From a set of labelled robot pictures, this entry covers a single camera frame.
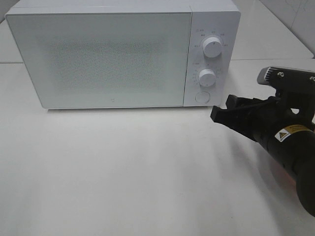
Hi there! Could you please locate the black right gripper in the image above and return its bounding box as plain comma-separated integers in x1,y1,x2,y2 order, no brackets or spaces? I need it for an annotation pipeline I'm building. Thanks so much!
210,89,315,145

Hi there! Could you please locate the round white door button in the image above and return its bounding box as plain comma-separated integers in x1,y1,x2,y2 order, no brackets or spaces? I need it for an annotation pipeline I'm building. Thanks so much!
195,91,211,104

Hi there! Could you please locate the white microwave door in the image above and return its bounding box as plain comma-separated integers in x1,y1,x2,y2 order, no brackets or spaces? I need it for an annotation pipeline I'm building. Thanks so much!
7,13,191,109

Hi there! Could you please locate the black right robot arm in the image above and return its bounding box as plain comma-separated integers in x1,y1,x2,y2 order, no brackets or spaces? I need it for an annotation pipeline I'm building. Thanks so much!
210,91,315,215

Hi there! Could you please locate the white lower microwave knob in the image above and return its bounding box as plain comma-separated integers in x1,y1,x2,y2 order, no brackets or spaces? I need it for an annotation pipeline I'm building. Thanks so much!
198,69,216,87

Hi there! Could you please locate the white microwave knob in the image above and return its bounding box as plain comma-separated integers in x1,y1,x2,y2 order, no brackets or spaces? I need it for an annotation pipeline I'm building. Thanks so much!
202,36,223,58
198,69,216,87

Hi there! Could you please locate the white upper microwave knob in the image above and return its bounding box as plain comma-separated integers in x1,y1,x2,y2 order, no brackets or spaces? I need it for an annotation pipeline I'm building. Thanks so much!
202,36,223,58

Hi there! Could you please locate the white microwave oven body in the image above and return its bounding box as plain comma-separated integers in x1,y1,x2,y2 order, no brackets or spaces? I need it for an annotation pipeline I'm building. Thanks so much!
5,0,241,109

